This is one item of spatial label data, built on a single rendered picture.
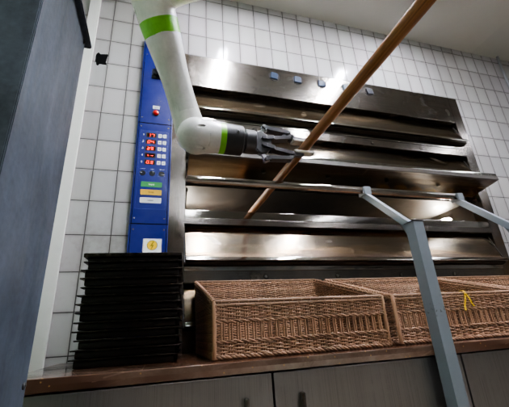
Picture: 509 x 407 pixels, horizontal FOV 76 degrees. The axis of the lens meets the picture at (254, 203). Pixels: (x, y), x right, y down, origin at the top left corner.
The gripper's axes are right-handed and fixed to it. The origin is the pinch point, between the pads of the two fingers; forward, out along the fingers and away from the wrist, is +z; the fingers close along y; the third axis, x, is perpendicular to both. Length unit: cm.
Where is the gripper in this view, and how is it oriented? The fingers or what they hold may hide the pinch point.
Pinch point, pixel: (302, 148)
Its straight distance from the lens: 109.8
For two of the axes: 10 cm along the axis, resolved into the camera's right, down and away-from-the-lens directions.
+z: 9.6, 0.5, 2.8
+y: 0.5, 9.3, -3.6
